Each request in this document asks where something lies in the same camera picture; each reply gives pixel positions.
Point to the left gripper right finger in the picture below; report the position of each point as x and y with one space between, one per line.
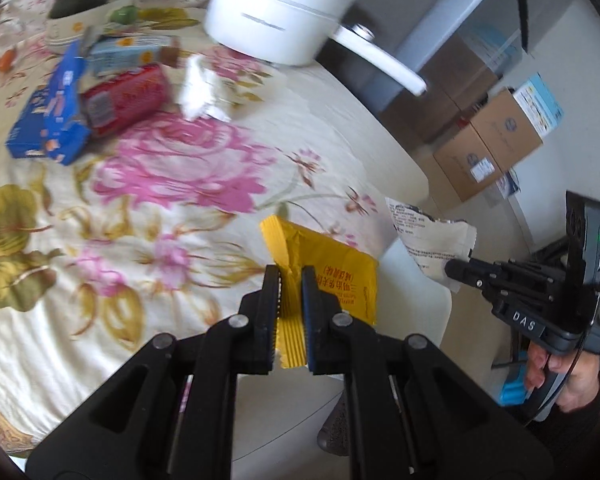
324 351

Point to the yellow snack packet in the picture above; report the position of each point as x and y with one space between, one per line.
340 269

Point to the person's right hand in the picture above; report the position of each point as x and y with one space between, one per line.
583 382

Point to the white nut snack bag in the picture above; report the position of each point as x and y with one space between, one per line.
432 242

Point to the blue white poster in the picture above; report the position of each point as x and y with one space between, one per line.
539 105

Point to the white stacked bowls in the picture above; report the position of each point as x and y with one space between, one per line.
60 32

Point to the blue snack wrapper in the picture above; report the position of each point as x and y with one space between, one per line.
52 123

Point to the drawing paper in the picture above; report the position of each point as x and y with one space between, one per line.
204 93

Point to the red soda can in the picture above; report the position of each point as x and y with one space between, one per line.
125 99

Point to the light blue milk carton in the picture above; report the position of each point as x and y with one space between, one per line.
115 54

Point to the white electric pot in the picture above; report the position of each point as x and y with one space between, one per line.
293 32

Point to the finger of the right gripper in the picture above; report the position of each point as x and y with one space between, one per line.
475 271

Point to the white plastic chair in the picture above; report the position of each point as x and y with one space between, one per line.
291 424

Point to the green lime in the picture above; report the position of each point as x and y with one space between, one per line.
127 15

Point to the grey refrigerator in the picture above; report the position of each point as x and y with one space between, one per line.
413 31

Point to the cardboard box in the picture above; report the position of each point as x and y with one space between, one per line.
495 139

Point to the floral tablecloth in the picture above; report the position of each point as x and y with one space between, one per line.
157 227

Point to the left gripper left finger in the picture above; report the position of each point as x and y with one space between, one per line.
257 353

